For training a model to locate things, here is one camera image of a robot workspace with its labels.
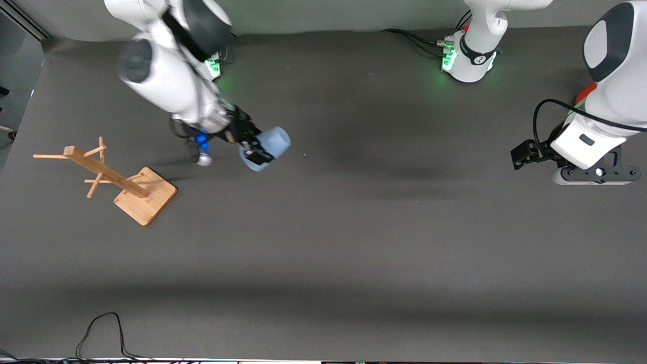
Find light blue cup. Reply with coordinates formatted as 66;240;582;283
238;126;293;173

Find wooden cup rack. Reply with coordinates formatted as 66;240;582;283
33;135;178;226

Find orange can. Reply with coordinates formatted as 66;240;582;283
576;81;598;108

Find black right arm base cables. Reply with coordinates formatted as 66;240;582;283
220;31;238;65

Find black arm base cables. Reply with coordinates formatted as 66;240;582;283
381;10;473;59
220;31;238;65

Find black left arm base cables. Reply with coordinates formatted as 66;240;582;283
381;10;473;59

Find black cable on table edge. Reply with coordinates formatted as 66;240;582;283
0;312;167;364

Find black metal rail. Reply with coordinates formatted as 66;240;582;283
0;0;52;40

